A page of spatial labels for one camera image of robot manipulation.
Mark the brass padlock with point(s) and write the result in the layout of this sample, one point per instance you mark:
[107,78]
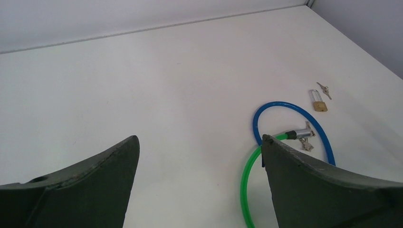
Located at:
[318,104]

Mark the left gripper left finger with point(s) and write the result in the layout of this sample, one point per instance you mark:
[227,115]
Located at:
[93,193]

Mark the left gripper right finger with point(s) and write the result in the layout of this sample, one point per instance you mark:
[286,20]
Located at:
[310,193]

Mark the green lock keys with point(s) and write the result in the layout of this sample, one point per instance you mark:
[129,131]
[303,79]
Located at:
[311,132]

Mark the padlock key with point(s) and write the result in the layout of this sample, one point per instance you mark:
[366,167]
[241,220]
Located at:
[325,90]

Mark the blue cable lock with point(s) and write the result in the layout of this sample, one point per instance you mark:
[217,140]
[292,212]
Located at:
[279,117]

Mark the green cable lock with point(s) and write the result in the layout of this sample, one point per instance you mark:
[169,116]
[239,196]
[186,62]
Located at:
[290,135]

